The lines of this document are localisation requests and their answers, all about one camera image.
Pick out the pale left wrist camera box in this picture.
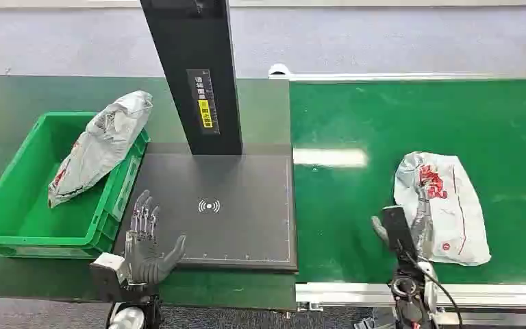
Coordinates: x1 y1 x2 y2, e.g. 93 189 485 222
89 252 131 302

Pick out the black scanner base plate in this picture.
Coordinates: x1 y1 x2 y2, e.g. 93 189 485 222
112 153 299 273

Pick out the plain grey parcel bag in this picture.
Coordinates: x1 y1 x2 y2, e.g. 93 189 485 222
47 90 153 209

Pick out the green plastic crate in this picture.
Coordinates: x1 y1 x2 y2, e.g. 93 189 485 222
0 111 151 260

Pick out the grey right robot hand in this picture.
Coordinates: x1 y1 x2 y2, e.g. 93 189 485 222
371 188 431 273

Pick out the black scanner column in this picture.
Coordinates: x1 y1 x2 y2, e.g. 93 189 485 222
139 0 245 157

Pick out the yellow sticker on column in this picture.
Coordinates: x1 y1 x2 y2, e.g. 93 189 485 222
197 99 214 130

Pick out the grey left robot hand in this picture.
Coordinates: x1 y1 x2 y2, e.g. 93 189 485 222
124 189 187 287

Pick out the aluminium conveyor side rail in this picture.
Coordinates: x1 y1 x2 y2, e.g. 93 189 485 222
295 282 526 328
268 62 526 83

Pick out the black label on column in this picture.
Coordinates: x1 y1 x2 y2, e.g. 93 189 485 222
186 69 221 136

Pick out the green conveyor belt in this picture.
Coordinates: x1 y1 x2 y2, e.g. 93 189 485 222
288 79 526 286

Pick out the grey parcel bag red print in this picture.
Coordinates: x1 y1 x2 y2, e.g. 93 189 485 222
393 151 492 267

